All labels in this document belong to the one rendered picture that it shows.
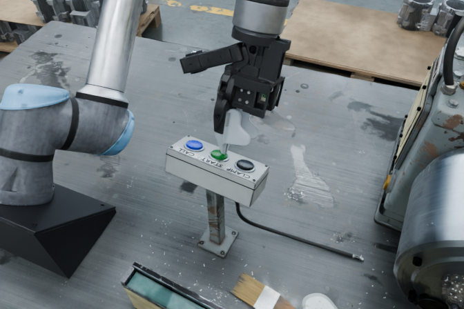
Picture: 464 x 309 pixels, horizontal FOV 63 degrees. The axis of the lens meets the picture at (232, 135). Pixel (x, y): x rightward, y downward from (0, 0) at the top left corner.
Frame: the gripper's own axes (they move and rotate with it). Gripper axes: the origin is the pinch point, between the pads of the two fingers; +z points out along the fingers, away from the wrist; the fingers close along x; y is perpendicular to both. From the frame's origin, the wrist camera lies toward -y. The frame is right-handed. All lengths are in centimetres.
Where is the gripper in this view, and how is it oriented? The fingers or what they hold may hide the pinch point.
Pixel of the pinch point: (221, 145)
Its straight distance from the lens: 64.9
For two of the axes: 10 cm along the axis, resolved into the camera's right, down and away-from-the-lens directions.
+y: 8.9, 3.3, -3.1
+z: -1.8, 8.8, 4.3
